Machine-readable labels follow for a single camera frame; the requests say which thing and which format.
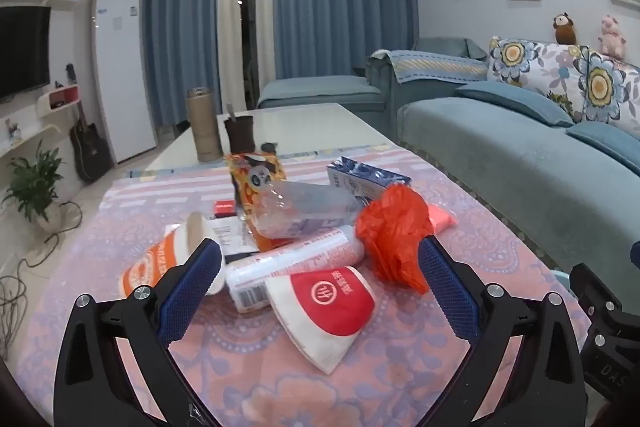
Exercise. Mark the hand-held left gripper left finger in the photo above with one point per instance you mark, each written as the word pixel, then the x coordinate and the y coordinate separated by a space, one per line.
pixel 192 287

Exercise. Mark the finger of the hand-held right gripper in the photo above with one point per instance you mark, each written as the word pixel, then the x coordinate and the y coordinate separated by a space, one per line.
pixel 636 254
pixel 597 292

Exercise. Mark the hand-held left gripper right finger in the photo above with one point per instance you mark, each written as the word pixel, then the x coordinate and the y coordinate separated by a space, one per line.
pixel 450 292

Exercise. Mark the light blue plastic basket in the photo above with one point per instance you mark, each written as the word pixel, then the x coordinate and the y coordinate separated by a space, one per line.
pixel 562 281

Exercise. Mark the orange white paper cup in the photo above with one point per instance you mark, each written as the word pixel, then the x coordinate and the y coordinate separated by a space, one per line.
pixel 150 267

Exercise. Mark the pink packet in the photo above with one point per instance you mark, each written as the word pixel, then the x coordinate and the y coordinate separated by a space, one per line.
pixel 442 219

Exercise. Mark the red plastic bag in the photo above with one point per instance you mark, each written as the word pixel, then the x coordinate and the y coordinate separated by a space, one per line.
pixel 395 232

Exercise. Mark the white plastic tube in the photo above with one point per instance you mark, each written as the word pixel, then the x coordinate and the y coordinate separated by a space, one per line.
pixel 290 264

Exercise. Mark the red white paper cup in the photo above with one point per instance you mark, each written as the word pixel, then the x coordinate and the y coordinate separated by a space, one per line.
pixel 330 302

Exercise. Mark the orange snack packet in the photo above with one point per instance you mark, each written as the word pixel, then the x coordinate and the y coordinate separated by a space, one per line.
pixel 250 177

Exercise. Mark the clear plastic bottle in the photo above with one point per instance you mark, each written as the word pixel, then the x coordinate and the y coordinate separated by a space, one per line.
pixel 300 207

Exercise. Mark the blue white milk carton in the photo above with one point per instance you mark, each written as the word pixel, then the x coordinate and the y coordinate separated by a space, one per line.
pixel 360 179

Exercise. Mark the white black packet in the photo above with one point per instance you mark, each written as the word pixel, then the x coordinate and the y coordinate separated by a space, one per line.
pixel 225 234

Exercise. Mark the small red box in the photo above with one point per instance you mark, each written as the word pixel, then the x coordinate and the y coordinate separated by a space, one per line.
pixel 225 208

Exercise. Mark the pink floral tablecloth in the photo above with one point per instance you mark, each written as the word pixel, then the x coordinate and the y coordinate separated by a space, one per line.
pixel 150 207

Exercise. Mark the blue pillow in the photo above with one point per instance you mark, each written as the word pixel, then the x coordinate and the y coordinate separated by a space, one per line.
pixel 515 102
pixel 610 142

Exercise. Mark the pale green sofa cover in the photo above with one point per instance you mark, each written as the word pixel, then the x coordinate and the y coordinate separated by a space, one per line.
pixel 500 157

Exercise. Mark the dark brown cup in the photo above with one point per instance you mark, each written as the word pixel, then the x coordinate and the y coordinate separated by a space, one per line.
pixel 240 137

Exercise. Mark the small black object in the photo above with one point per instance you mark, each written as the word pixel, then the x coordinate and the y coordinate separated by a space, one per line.
pixel 270 148

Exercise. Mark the brown thermos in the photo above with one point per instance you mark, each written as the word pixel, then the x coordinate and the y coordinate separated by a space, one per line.
pixel 204 127

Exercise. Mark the floral cushion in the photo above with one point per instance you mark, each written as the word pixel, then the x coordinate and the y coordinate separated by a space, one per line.
pixel 607 92
pixel 535 67

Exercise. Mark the black acoustic guitar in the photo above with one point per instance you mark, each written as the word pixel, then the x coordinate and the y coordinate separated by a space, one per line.
pixel 90 152

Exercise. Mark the green potted plant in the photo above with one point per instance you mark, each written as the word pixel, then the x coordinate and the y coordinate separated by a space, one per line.
pixel 32 182

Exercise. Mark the white coffee table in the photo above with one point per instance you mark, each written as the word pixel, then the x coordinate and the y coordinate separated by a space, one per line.
pixel 300 127

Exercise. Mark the white curved shelf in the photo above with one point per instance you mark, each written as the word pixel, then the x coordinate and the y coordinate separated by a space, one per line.
pixel 25 147

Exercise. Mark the pink pig plush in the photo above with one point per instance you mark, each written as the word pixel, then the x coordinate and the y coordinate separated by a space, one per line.
pixel 612 37

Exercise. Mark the striped armrest towel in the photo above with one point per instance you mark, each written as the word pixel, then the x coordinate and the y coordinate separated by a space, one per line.
pixel 435 64

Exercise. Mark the white refrigerator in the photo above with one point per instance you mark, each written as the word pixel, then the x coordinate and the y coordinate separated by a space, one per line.
pixel 125 67

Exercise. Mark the blue grey sofa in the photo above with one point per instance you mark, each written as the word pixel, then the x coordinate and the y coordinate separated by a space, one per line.
pixel 320 94

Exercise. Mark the brown monkey plush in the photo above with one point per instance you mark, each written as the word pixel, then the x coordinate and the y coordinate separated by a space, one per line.
pixel 565 29

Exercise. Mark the small figurine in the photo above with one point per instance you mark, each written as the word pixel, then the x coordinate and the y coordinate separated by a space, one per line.
pixel 12 131

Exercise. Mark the white curtain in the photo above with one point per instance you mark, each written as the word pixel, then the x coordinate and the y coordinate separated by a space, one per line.
pixel 230 7

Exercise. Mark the black television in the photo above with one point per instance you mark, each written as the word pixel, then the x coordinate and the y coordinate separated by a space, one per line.
pixel 22 52

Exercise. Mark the red white wall shelf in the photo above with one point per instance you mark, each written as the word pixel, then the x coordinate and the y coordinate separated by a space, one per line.
pixel 60 99

